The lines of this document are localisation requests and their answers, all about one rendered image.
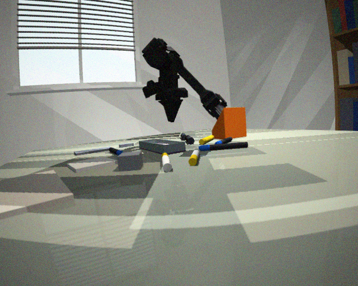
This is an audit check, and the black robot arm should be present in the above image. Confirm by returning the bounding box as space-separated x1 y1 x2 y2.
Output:
142 38 227 120

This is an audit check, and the grey letter keyboard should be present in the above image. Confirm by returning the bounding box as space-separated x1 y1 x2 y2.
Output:
139 139 186 154

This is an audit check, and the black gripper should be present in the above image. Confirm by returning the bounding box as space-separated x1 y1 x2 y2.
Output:
155 72 188 122

